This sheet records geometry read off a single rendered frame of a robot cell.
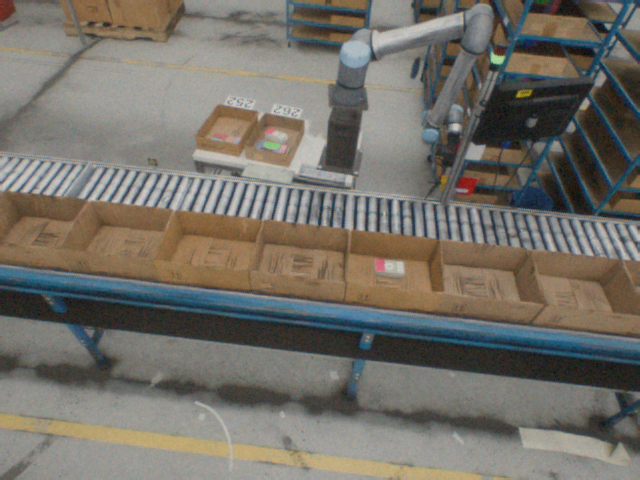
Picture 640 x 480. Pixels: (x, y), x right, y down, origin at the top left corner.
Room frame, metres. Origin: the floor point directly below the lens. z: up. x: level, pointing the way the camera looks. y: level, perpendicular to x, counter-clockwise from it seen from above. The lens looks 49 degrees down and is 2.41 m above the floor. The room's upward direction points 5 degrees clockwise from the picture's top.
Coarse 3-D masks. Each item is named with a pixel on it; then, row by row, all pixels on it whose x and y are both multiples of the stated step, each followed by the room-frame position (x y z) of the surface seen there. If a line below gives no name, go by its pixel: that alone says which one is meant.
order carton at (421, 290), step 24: (360, 240) 1.26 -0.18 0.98; (384, 240) 1.26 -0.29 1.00; (408, 240) 1.25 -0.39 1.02; (432, 240) 1.25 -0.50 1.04; (360, 264) 1.20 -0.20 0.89; (408, 264) 1.22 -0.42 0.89; (432, 264) 1.20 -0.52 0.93; (360, 288) 0.97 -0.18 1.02; (384, 288) 0.97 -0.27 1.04; (408, 288) 1.08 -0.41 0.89; (432, 288) 1.09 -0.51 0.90; (408, 312) 0.96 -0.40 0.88; (432, 312) 0.96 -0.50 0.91
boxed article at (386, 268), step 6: (378, 264) 1.18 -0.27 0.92; (384, 264) 1.18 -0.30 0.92; (390, 264) 1.18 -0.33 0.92; (396, 264) 1.19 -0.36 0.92; (402, 264) 1.19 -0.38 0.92; (378, 270) 1.15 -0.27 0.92; (384, 270) 1.15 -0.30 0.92; (390, 270) 1.15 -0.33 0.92; (396, 270) 1.15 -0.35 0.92; (402, 270) 1.16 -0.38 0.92; (384, 276) 1.14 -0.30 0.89; (390, 276) 1.14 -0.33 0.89; (396, 276) 1.14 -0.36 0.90; (402, 276) 1.14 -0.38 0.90
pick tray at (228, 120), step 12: (216, 108) 2.45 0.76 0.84; (228, 108) 2.47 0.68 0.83; (240, 108) 2.46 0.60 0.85; (216, 120) 2.42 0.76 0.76; (228, 120) 2.44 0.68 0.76; (240, 120) 2.45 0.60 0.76; (252, 120) 2.33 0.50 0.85; (204, 132) 2.24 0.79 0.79; (216, 132) 2.29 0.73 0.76; (228, 132) 2.30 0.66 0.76; (240, 132) 2.31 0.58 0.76; (204, 144) 2.10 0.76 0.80; (216, 144) 2.09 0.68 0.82; (228, 144) 2.08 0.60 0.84; (240, 144) 2.11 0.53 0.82
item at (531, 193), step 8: (512, 192) 2.49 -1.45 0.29; (528, 192) 2.56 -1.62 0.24; (536, 192) 2.55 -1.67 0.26; (544, 192) 2.52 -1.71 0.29; (512, 200) 2.42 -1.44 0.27; (520, 200) 2.56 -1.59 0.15; (528, 200) 2.55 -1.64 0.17; (536, 200) 2.52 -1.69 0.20; (544, 200) 2.48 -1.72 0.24; (528, 208) 2.53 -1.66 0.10; (536, 208) 2.49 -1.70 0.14; (544, 208) 2.44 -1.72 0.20; (552, 208) 2.34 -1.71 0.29
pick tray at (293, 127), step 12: (264, 120) 2.42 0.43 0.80; (276, 120) 2.41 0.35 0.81; (288, 120) 2.40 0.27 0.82; (300, 120) 2.39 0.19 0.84; (252, 132) 2.20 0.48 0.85; (264, 132) 2.34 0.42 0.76; (288, 132) 2.36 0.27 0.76; (300, 132) 2.26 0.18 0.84; (252, 144) 2.18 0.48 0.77; (288, 144) 2.23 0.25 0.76; (252, 156) 2.05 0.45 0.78; (264, 156) 2.03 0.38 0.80; (276, 156) 2.02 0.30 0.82; (288, 156) 2.01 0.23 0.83
